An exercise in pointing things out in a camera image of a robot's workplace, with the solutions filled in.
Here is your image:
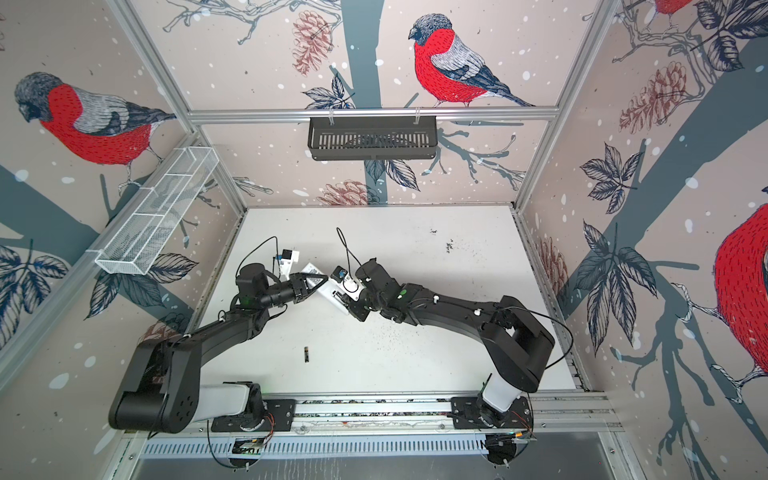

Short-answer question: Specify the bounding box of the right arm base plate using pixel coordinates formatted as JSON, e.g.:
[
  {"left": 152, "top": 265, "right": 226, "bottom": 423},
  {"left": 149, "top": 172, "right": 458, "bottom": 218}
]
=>
[{"left": 447, "top": 396, "right": 533, "bottom": 430}]

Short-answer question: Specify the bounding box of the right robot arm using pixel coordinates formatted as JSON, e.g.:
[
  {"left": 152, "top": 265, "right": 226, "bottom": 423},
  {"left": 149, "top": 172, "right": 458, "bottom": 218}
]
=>
[{"left": 334, "top": 259, "right": 556, "bottom": 414}]

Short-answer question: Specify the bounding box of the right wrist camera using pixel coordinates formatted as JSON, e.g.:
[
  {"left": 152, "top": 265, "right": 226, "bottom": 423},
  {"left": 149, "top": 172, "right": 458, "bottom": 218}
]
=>
[{"left": 331, "top": 266, "right": 362, "bottom": 301}]

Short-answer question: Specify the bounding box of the white wire mesh basket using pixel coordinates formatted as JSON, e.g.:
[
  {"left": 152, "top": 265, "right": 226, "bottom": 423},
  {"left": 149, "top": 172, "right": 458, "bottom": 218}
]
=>
[{"left": 95, "top": 146, "right": 219, "bottom": 275}]

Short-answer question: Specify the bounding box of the slotted cable duct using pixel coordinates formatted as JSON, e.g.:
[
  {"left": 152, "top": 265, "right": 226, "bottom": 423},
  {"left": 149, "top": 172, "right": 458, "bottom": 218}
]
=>
[{"left": 141, "top": 433, "right": 488, "bottom": 461}]

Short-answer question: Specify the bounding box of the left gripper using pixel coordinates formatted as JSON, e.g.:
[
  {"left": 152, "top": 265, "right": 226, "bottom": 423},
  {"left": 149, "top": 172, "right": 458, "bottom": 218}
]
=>
[{"left": 259, "top": 274, "right": 328, "bottom": 310}]

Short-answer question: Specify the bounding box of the black wall basket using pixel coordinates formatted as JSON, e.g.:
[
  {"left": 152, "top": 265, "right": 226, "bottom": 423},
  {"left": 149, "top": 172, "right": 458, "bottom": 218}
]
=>
[{"left": 307, "top": 116, "right": 438, "bottom": 161}]

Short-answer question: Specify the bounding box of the aluminium front rail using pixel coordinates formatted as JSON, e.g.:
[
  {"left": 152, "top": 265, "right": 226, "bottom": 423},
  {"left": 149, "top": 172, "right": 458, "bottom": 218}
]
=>
[{"left": 209, "top": 390, "right": 624, "bottom": 437}]

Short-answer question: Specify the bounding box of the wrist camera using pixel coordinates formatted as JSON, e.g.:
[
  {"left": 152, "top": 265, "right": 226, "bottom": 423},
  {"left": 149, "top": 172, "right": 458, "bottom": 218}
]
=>
[
  {"left": 331, "top": 266, "right": 362, "bottom": 301},
  {"left": 276, "top": 249, "right": 300, "bottom": 280}
]

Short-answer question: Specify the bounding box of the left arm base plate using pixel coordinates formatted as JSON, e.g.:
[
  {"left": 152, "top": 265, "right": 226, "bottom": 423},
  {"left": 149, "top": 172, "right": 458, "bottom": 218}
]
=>
[{"left": 211, "top": 399, "right": 297, "bottom": 434}]

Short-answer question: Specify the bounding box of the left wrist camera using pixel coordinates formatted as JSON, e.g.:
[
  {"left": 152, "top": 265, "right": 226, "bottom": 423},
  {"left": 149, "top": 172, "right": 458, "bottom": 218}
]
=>
[{"left": 276, "top": 249, "right": 300, "bottom": 280}]

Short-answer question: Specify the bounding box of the white remote control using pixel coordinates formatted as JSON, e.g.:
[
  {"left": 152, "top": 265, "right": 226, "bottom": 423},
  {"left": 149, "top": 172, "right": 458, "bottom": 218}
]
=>
[{"left": 301, "top": 263, "right": 349, "bottom": 315}]

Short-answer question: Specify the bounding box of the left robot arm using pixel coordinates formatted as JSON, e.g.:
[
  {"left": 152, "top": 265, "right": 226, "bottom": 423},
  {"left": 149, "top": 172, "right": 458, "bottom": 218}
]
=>
[{"left": 108, "top": 263, "right": 329, "bottom": 434}]

